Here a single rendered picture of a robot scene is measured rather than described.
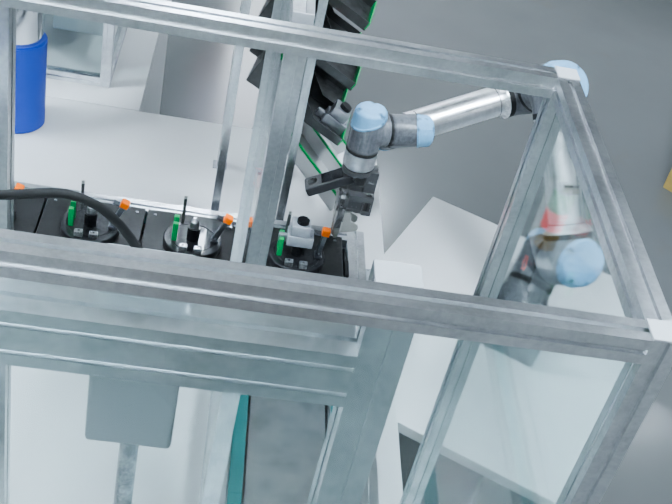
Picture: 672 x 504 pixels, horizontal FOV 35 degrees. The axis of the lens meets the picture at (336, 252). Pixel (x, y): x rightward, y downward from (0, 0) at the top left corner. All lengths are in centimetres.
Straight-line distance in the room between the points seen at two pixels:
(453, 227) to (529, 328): 211
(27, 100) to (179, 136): 45
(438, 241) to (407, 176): 186
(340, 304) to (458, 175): 404
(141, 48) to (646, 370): 280
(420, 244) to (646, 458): 134
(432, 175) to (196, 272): 401
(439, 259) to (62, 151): 109
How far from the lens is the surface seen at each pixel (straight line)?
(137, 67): 356
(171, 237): 263
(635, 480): 386
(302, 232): 258
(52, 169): 305
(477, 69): 142
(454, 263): 297
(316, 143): 286
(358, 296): 97
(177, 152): 316
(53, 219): 268
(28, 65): 307
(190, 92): 517
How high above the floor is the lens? 260
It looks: 37 degrees down
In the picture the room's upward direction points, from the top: 14 degrees clockwise
